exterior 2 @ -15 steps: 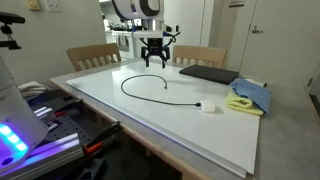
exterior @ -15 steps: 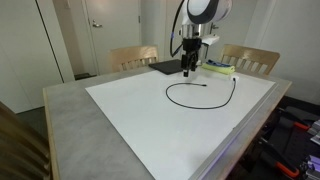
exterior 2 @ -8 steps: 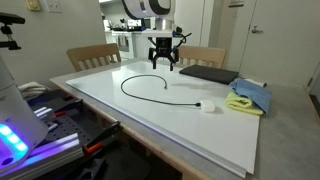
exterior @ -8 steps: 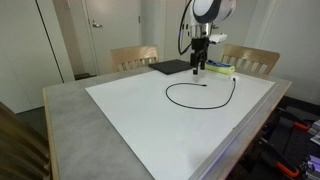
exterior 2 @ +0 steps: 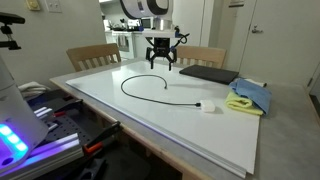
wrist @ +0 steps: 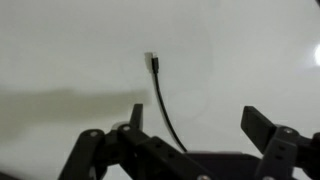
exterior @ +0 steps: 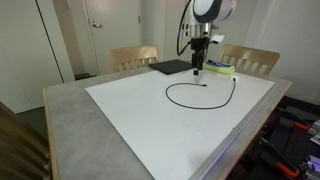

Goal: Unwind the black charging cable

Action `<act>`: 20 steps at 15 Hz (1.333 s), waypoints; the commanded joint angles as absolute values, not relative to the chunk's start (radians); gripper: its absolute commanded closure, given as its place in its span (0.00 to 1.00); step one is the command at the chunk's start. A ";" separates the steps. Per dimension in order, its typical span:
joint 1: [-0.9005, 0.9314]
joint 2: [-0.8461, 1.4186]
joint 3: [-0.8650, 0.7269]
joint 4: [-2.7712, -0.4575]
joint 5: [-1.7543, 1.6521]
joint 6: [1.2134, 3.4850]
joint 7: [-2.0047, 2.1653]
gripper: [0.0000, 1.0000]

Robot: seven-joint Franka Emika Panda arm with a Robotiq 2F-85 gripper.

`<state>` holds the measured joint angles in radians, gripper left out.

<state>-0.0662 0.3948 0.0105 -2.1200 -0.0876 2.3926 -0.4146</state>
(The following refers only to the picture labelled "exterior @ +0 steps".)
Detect orange handled black clamp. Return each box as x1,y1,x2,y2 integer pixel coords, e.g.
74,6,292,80
279,114,313,133
259,134,301,179

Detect black charging cable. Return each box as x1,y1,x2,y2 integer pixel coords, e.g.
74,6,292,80
165,79,237,110

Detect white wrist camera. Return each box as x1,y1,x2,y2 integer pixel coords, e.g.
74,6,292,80
211,33,225,45

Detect grey purple equipment stack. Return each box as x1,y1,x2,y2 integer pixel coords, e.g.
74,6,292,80
299,154,320,180
308,119,320,146

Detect silver lever door handle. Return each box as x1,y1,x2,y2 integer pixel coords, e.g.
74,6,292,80
91,19,104,29

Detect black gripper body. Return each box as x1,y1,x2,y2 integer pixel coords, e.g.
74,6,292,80
190,37,210,64

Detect dark wooden chair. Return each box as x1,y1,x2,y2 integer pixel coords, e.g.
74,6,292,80
0,100,53,180

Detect aluminium table edge rail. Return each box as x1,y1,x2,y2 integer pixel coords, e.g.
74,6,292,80
188,82,281,180

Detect large white table mat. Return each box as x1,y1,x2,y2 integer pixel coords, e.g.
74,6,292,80
85,66,276,180

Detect blue folded cloth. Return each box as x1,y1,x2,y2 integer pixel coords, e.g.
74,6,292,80
205,59,231,68

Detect yellow folded cloth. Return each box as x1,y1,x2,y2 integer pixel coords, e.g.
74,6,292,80
202,62,236,75

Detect black flat pad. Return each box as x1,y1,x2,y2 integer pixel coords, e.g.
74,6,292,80
148,58,198,76

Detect light wooden slatted chair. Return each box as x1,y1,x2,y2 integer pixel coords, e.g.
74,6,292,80
219,43,281,76
109,44,160,73

